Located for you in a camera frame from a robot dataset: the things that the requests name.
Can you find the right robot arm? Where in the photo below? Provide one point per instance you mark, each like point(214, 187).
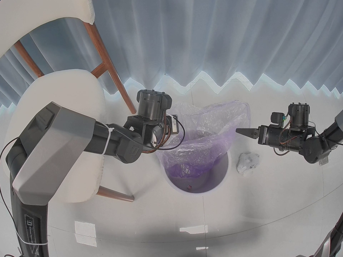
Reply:
point(316, 146)

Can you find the purple plastic bag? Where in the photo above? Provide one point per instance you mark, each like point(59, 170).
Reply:
point(214, 116)

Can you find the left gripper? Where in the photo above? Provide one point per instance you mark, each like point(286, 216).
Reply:
point(171, 127)

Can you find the white padded wooden chair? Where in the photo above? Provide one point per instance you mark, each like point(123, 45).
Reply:
point(53, 95)

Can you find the white paper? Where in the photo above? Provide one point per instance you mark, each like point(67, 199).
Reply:
point(248, 163)

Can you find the white trash bin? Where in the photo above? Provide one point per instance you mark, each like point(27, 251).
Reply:
point(203, 181)

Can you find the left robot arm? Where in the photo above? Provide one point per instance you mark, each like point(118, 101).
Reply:
point(53, 132)

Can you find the pale blue curtain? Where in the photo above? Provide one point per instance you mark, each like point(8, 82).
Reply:
point(214, 36)

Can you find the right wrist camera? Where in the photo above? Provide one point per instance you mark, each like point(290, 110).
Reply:
point(276, 118)

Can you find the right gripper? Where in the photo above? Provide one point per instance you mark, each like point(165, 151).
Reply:
point(278, 139)

